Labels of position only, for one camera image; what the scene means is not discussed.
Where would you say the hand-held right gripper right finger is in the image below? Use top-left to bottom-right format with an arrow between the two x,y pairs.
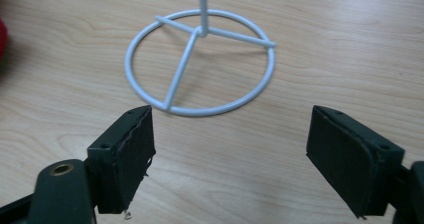
305,104 -> 406,219

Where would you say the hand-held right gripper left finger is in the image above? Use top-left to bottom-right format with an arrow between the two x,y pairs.
86,104 -> 157,215

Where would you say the red object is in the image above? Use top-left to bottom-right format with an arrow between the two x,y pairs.
0,17 -> 9,63

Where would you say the white wire stand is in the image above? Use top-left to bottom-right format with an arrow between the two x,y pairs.
124,0 -> 277,118

